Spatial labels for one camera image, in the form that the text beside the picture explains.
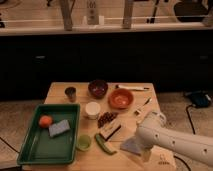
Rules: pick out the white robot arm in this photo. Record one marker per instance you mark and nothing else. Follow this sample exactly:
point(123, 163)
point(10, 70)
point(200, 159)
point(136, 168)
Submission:
point(150, 131)

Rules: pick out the dark purple bowl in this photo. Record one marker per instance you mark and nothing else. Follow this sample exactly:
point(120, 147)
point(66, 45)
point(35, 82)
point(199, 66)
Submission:
point(98, 88)

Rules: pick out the orange fruit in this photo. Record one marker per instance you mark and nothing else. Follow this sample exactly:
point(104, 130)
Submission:
point(45, 121)

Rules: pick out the dark grapes bunch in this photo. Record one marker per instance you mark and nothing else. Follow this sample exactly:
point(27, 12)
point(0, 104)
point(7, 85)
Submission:
point(106, 118)

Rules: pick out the small green cup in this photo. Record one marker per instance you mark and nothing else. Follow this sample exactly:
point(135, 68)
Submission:
point(83, 142)

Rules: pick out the blue sponge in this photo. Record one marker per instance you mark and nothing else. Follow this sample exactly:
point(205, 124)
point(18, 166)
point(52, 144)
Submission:
point(59, 128)

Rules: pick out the green pepper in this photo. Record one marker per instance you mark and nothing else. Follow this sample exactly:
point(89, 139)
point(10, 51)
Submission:
point(101, 142)

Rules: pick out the black office chair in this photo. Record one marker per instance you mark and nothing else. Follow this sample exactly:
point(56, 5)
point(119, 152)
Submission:
point(190, 10)

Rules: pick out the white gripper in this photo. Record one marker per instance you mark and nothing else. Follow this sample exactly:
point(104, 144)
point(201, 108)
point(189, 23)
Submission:
point(145, 155)

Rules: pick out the grey-blue towel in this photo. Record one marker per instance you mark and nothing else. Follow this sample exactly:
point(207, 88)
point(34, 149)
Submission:
point(132, 145)

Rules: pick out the wooden post left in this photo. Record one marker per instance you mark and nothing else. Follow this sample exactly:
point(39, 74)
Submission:
point(66, 14)

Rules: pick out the red bowl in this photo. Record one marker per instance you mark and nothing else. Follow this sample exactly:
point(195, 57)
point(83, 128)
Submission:
point(120, 98)

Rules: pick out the wooden post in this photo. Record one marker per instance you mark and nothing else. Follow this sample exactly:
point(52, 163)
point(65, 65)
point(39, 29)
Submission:
point(66, 14)
point(127, 16)

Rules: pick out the white remote on stand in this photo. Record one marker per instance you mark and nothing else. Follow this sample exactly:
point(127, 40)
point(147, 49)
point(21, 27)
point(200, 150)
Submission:
point(92, 12)

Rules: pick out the white cup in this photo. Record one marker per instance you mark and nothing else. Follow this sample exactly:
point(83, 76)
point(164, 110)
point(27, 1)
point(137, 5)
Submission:
point(92, 110)

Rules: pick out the dark metal cup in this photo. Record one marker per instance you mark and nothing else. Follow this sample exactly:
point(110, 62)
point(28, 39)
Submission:
point(71, 93)

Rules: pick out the wooden post right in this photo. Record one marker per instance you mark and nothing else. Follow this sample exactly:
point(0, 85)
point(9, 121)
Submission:
point(127, 16)

